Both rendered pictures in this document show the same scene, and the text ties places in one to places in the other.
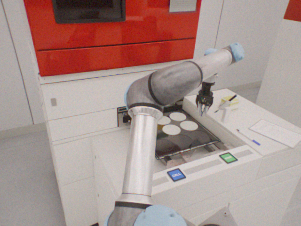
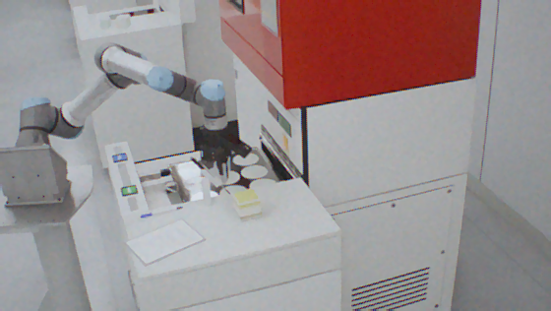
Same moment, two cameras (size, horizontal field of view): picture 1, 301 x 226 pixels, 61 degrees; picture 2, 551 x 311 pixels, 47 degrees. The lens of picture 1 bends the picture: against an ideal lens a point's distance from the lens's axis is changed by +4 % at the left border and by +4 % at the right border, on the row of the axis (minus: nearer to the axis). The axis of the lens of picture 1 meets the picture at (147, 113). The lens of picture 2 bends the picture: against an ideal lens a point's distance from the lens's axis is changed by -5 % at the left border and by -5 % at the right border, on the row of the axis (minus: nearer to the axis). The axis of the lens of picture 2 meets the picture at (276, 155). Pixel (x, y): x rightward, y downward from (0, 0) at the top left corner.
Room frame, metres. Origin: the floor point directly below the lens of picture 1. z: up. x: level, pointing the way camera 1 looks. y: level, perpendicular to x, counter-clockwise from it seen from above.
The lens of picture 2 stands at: (1.65, -2.17, 2.10)
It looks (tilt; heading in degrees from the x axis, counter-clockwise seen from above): 28 degrees down; 99
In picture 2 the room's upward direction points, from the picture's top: 3 degrees counter-clockwise
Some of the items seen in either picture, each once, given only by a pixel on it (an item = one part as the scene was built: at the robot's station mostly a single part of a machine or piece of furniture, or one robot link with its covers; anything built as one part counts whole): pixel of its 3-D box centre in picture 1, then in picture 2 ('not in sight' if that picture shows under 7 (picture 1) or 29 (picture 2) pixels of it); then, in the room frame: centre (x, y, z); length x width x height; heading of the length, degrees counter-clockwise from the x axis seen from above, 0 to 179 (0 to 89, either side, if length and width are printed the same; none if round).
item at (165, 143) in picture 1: (171, 129); (226, 178); (1.13, -0.14, 0.90); 0.34 x 0.34 x 0.01; 27
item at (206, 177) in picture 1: (201, 179); (127, 191); (0.78, -0.24, 0.89); 0.55 x 0.09 x 0.14; 117
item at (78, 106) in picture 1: (123, 98); (266, 116); (1.25, 0.14, 1.02); 0.82 x 0.03 x 0.40; 117
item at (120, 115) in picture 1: (152, 113); (278, 165); (1.31, -0.03, 0.89); 0.44 x 0.02 x 0.10; 117
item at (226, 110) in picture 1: (224, 109); (211, 184); (1.15, -0.41, 1.03); 0.06 x 0.04 x 0.13; 27
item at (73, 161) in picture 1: (109, 149); (344, 226); (1.55, 0.29, 0.41); 0.82 x 0.71 x 0.82; 117
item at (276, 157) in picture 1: (238, 125); (229, 241); (1.22, -0.53, 0.89); 0.62 x 0.35 x 0.14; 27
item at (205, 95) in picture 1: (205, 92); (215, 142); (1.15, -0.29, 1.12); 0.09 x 0.08 x 0.12; 167
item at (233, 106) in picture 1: (229, 103); (246, 205); (1.28, -0.47, 1.00); 0.07 x 0.07 x 0.07; 29
